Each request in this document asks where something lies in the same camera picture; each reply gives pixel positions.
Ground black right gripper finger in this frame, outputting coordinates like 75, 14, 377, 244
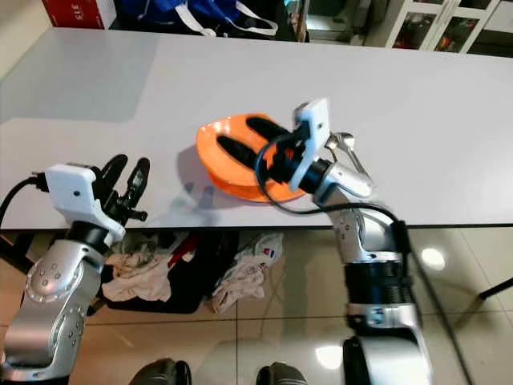
246, 117, 294, 144
216, 134, 272, 180

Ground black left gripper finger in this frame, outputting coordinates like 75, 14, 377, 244
127, 158, 151, 213
99, 154, 130, 195

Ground orange plastic bowl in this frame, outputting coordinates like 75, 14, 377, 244
196, 113, 313, 203

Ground silver metal spoon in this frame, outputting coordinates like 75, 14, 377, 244
333, 132, 373, 180
324, 136, 349, 165

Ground black basket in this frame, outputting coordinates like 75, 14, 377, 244
103, 231, 240, 314

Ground white cloth with logo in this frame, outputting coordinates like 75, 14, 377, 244
212, 233, 280, 314

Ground red cardboard box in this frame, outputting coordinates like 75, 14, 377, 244
42, 0, 106, 30

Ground black left robot foot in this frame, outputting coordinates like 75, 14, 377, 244
128, 358, 194, 385

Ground black robot foot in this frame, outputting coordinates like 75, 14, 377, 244
256, 362, 311, 385
128, 358, 194, 385

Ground white glass-door cabinet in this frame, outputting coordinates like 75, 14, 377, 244
365, 0, 513, 57

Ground black right robot foot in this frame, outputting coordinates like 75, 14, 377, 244
256, 362, 311, 385

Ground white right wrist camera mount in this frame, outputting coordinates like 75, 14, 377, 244
289, 99, 333, 192

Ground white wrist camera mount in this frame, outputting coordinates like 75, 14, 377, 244
289, 99, 333, 192
46, 164, 119, 244

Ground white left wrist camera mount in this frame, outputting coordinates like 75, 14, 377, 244
46, 164, 119, 244

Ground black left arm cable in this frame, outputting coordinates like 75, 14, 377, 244
0, 172, 49, 227

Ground blue bag with white straps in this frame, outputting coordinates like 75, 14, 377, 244
112, 0, 281, 38

